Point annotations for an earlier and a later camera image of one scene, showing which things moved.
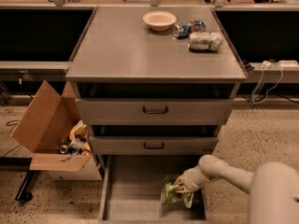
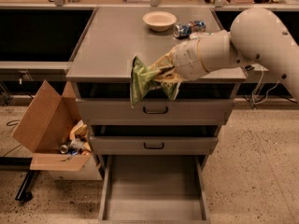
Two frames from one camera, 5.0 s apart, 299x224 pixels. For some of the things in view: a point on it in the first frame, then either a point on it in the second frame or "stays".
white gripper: [189, 177] → [187, 61]
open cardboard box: [52, 129] stays
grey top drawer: [155, 111] stays
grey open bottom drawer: [132, 186] stays
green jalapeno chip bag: [170, 191] → [143, 81]
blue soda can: [184, 29] stays
